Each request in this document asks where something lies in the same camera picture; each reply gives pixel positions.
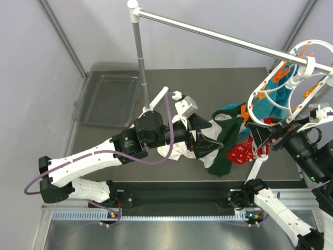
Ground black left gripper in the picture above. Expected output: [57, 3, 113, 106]
[147, 114, 223, 158]

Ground orange clothespin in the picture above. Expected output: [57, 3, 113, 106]
[240, 104, 249, 122]

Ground red snowflake sock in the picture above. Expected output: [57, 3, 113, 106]
[226, 137, 255, 165]

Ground white oval clip hanger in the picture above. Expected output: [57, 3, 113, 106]
[245, 40, 332, 125]

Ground red white striped santa sock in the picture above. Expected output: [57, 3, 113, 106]
[247, 117, 280, 158]

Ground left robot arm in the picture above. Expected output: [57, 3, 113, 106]
[39, 111, 223, 207]

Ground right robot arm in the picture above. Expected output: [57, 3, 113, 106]
[229, 119, 332, 249]

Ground white cloth garment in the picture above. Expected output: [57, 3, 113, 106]
[156, 116, 224, 169]

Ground dark green cloth garment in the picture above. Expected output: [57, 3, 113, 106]
[208, 104, 244, 177]

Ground teal cloth garment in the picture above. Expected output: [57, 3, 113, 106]
[218, 64, 299, 138]

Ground clear plastic bin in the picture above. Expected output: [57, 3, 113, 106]
[72, 62, 140, 129]

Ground white silver clothes rack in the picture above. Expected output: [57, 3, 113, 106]
[126, 0, 333, 183]

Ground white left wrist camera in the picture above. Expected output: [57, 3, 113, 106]
[174, 95, 198, 129]

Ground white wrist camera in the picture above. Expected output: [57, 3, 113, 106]
[174, 95, 198, 129]
[297, 103, 332, 133]

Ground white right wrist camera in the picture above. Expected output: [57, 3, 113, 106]
[297, 103, 332, 133]

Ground aluminium frame rail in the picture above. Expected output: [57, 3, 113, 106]
[31, 189, 317, 250]

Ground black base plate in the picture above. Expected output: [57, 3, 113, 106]
[100, 181, 244, 212]

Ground white cable duct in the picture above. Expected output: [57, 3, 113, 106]
[52, 210, 264, 221]

